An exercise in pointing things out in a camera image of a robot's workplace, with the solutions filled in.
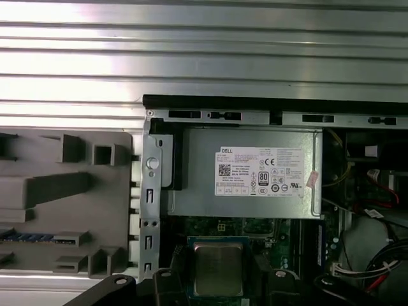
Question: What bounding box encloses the grey parts rack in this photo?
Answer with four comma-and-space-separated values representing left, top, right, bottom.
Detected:
0, 130, 135, 278

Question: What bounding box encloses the CPU with silver top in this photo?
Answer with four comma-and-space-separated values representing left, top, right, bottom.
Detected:
186, 235, 252, 300

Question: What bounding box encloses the grey power supply unit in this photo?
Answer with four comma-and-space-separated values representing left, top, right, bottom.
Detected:
161, 127, 324, 221

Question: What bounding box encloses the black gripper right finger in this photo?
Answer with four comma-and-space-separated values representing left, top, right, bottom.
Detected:
253, 254, 387, 306

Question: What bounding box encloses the black RAM slot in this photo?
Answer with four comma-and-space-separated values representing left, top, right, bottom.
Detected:
298, 219, 316, 272
314, 219, 327, 272

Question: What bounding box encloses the yellow wire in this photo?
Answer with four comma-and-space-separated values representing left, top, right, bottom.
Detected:
328, 129, 355, 191

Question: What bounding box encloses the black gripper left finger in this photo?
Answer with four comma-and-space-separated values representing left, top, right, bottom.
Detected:
62, 244, 194, 306

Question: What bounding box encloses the RAM stick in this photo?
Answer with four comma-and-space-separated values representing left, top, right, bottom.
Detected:
0, 233, 55, 244

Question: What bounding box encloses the black PC case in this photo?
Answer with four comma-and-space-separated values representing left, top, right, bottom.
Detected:
138, 94, 408, 306

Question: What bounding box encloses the black cable bundle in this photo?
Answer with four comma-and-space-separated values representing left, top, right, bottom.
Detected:
361, 240, 408, 306

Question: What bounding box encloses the green motherboard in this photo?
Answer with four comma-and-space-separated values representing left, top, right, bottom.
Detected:
173, 216, 344, 306

